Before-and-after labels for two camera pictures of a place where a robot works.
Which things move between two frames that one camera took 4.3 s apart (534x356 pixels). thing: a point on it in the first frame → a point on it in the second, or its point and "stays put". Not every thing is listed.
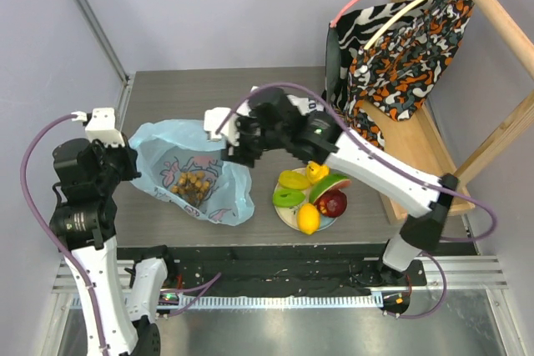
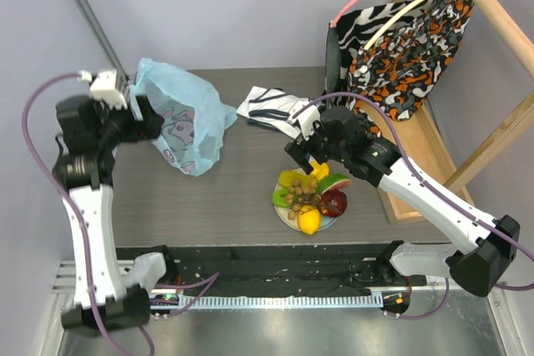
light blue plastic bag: (178, 164) → (194, 119)
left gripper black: (130, 156) → (148, 127)
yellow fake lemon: (308, 218) stays put
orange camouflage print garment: (400, 71) stays put
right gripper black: (240, 144) → (304, 149)
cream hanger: (405, 7) stays put
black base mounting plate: (279, 270) stays put
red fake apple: (332, 203) stays put
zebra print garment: (349, 33) stays put
